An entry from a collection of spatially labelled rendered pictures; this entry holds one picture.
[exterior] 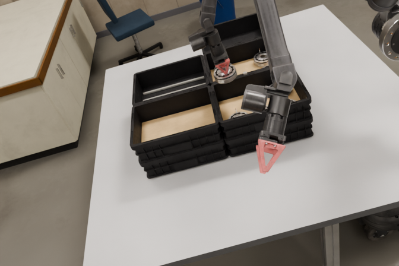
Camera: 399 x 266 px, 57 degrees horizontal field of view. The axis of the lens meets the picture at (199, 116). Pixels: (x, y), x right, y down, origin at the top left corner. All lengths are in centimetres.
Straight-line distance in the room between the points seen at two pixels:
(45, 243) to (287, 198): 182
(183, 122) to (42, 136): 176
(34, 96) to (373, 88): 233
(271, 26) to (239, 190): 78
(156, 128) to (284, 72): 96
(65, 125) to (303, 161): 210
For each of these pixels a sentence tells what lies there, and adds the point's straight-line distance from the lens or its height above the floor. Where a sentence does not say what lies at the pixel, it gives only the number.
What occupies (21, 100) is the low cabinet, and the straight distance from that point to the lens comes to 311.
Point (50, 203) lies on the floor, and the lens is 306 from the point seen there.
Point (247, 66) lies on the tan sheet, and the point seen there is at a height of 83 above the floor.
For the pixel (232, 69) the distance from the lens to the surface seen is 167.
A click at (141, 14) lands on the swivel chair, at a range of 401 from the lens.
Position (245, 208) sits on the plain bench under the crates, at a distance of 154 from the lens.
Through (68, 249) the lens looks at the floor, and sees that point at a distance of 271.
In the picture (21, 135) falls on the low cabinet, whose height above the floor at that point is 30.
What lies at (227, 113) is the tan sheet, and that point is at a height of 83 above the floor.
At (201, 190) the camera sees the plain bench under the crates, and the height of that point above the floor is 70.
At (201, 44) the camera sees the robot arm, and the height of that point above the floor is 121.
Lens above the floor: 195
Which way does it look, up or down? 39 degrees down
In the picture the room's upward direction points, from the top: 19 degrees counter-clockwise
